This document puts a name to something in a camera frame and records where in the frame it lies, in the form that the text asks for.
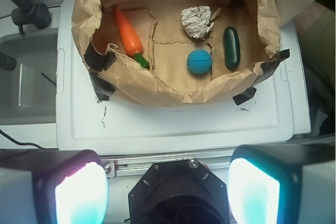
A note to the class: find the dark green toy cucumber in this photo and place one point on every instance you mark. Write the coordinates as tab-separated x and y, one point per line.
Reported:
231	48

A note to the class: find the crumpled white paper ball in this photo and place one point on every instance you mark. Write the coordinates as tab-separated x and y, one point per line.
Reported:
198	21

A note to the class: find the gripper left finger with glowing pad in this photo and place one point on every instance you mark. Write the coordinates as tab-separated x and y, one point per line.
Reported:
52	186

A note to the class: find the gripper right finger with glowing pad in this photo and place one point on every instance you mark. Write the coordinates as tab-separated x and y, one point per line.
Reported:
282	183

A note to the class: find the blue rubber ball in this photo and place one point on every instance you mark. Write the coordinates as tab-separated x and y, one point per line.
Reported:
199	61

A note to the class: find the aluminium rail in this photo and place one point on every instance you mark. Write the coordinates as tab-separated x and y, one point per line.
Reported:
137	165

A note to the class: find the black faucet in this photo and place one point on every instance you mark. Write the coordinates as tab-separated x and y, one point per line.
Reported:
30	12

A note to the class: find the black octagonal mount plate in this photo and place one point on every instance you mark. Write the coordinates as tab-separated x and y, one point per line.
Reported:
178	194

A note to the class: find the orange toy carrot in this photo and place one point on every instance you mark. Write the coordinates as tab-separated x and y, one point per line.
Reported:
130	39

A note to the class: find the brown paper bag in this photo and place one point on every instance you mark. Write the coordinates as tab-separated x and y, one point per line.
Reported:
166	47

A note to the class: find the white plastic bin lid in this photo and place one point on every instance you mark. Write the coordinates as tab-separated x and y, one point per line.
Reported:
278	110

